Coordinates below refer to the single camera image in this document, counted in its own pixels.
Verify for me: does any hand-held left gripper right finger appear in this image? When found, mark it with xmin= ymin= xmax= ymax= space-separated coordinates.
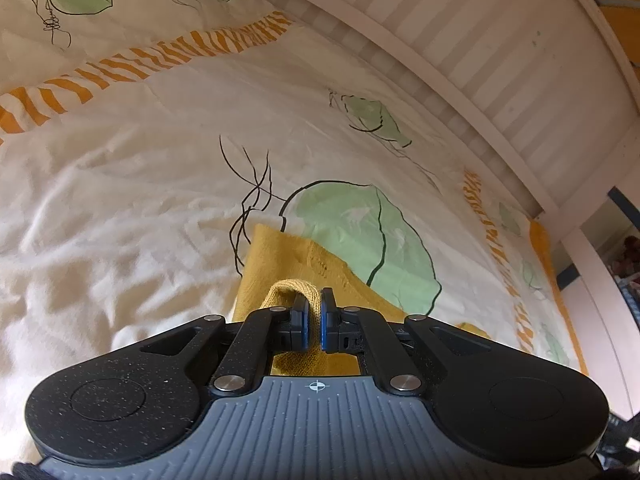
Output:
xmin=320 ymin=287 xmax=481 ymax=393

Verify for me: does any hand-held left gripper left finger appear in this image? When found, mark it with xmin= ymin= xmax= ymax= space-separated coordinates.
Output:
xmin=140 ymin=294 xmax=311 ymax=393

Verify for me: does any yellow knit sweater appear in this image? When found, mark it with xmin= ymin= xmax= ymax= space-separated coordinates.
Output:
xmin=232 ymin=224 xmax=491 ymax=378

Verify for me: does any leaf printed duvet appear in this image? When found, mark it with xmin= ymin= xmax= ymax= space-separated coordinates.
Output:
xmin=0 ymin=0 xmax=591 ymax=461

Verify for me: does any dark shelf clutter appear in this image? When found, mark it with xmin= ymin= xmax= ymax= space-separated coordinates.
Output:
xmin=606 ymin=234 xmax=640 ymax=323

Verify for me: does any white wooden bed frame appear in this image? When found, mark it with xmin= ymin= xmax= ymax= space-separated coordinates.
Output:
xmin=220 ymin=0 xmax=640 ymax=421

